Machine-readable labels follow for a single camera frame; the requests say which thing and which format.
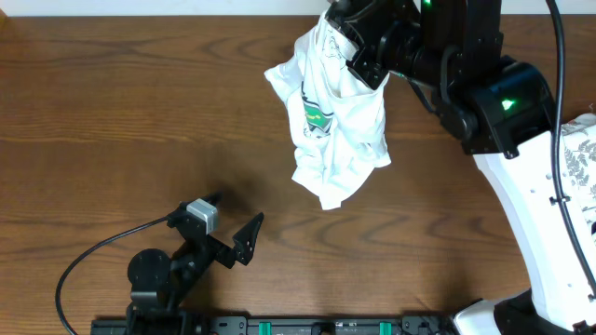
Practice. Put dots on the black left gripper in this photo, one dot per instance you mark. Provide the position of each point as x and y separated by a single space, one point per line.
243 248

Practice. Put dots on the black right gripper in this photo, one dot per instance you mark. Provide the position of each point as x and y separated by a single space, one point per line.
365 63

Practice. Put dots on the white printed t-shirt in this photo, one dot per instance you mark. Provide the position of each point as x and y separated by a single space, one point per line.
337 124

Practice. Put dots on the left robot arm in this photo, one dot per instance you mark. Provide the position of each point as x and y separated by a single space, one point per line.
160 282

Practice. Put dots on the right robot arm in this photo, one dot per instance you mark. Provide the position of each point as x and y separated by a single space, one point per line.
506 117

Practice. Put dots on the fern print fabric container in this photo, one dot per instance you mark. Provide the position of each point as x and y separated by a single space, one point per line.
579 153

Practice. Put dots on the black mounting rail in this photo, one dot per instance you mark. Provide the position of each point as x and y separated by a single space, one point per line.
241 325

